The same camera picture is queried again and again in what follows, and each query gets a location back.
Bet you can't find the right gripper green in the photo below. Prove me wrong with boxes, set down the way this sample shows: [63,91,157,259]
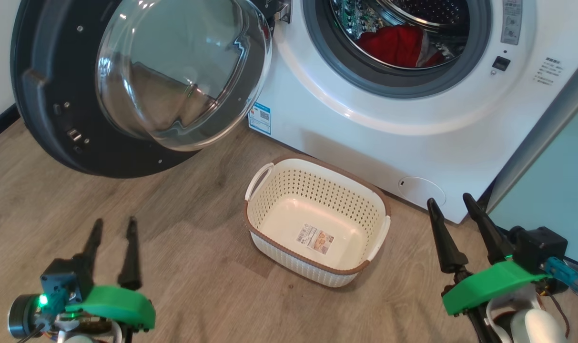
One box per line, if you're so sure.
[426,192,549,343]

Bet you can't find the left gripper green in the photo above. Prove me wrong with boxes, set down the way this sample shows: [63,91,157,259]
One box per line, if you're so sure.
[65,216,156,343]

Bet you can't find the round washing machine door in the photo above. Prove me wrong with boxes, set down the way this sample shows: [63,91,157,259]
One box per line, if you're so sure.
[10,0,290,180]

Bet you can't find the red garment with white stripes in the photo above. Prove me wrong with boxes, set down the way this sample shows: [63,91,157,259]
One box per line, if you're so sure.
[355,24,447,69]

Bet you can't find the blue connector on right gripper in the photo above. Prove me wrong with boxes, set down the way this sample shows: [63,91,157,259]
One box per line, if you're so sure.
[544,257,578,297]

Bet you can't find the white front-load washing machine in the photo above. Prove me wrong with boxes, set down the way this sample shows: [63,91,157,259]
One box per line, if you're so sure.
[247,0,578,225]

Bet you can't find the grey instruction label sticker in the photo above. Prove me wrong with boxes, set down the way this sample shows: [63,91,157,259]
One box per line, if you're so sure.
[500,0,523,46]

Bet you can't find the round white filter cover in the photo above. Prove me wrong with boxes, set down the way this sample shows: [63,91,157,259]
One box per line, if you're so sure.
[397,176,447,208]

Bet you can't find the pale green cabinet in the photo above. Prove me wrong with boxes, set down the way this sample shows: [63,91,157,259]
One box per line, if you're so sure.
[486,48,578,268]

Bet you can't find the product sticker inside basket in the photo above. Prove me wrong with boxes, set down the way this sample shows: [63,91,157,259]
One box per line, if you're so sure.
[295,224,335,255]

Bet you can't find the white basket with brown rim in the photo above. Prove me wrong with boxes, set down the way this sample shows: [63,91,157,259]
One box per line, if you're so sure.
[243,153,392,288]

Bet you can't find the blue energy label sticker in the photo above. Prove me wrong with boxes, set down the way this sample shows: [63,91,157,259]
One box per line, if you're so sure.
[248,102,272,136]

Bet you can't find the right gripper thin cable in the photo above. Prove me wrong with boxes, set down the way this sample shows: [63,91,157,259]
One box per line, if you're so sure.
[538,280,574,340]

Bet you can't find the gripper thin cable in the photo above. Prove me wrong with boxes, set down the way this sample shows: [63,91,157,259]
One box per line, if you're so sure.
[538,280,574,340]
[16,322,47,343]

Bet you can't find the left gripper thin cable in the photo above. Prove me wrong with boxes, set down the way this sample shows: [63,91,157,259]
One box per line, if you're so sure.
[16,322,47,343]

